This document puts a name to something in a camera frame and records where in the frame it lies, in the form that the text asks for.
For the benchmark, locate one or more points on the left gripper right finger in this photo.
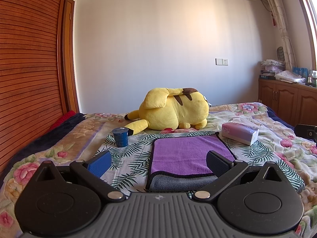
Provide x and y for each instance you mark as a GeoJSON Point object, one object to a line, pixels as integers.
{"type": "Point", "coordinates": [228, 173]}

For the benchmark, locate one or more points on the stack of folded linens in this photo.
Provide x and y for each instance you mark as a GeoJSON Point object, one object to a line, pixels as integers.
{"type": "Point", "coordinates": [270, 68]}

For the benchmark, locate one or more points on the wooden low cabinet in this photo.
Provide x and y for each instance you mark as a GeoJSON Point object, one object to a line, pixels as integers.
{"type": "Point", "coordinates": [293, 103]}

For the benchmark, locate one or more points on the blue cylindrical cup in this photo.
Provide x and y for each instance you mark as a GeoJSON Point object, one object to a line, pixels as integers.
{"type": "Point", "coordinates": [121, 136]}

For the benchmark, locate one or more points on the white wall switch socket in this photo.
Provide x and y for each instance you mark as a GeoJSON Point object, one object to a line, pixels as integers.
{"type": "Point", "coordinates": [221, 62]}

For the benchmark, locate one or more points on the purple grey microfibre towel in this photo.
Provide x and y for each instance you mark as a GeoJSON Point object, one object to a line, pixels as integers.
{"type": "Point", "coordinates": [179, 164]}

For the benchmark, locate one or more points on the blue boxes on cabinet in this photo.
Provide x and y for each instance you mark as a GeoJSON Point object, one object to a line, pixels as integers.
{"type": "Point", "coordinates": [303, 72]}

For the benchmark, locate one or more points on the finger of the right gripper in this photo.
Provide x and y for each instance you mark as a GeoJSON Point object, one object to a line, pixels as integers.
{"type": "Point", "coordinates": [308, 132]}

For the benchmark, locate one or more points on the wooden slatted wardrobe door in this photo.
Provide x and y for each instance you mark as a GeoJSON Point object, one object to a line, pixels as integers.
{"type": "Point", "coordinates": [33, 94]}

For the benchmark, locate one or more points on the floral bed blanket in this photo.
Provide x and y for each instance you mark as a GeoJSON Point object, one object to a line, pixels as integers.
{"type": "Point", "coordinates": [87, 137]}

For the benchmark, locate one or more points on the yellow Pikachu plush toy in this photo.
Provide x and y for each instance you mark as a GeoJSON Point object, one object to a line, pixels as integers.
{"type": "Point", "coordinates": [169, 108]}

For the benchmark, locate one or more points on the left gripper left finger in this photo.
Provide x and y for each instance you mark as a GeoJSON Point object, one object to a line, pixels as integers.
{"type": "Point", "coordinates": [89, 173]}

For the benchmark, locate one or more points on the dark navy blanket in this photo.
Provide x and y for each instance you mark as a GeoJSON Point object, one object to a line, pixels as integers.
{"type": "Point", "coordinates": [44, 142]}

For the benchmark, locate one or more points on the pink purple tissue pack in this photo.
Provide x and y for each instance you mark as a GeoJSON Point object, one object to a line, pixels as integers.
{"type": "Point", "coordinates": [240, 132]}

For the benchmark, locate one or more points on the palm leaf print cloth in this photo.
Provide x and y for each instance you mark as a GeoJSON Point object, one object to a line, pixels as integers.
{"type": "Point", "coordinates": [130, 165]}

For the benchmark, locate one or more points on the red blanket edge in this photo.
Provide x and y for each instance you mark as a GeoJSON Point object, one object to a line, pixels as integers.
{"type": "Point", "coordinates": [61, 120]}

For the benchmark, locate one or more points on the white plastic bag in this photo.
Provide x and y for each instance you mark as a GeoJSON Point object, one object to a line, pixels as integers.
{"type": "Point", "coordinates": [289, 77]}

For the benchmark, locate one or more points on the beige patterned curtain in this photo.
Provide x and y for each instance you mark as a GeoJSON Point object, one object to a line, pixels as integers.
{"type": "Point", "coordinates": [279, 15]}

